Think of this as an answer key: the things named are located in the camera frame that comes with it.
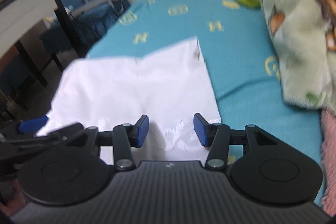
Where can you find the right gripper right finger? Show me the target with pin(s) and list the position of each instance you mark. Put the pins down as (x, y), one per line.
(219, 137)

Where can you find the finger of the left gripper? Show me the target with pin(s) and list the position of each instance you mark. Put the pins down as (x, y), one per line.
(33, 125)
(27, 146)

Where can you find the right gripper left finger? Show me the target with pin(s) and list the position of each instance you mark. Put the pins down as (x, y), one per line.
(121, 138)

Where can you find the white shirt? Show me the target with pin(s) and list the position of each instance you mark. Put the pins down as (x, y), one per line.
(170, 86)

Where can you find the teal patterned bed sheet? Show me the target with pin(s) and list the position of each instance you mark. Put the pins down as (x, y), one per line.
(240, 59)

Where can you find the white desk with black edge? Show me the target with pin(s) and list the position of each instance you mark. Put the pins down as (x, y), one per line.
(18, 17)

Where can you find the grey bag on chair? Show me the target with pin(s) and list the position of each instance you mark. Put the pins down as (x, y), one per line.
(89, 6)

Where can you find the green fleece cartoon blanket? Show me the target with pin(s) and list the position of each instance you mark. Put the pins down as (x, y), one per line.
(303, 35)

